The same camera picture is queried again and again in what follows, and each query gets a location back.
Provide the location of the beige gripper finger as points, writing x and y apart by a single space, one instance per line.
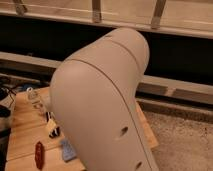
51 125

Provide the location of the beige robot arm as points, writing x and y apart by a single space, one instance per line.
92 95

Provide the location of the wooden bracket left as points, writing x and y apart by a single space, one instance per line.
19 7

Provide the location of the wooden bracket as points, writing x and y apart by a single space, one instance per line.
158 11
19 7
96 11

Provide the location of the wooden bracket middle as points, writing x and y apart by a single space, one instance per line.
96 11

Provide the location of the wooden bracket right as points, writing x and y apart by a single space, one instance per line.
158 11

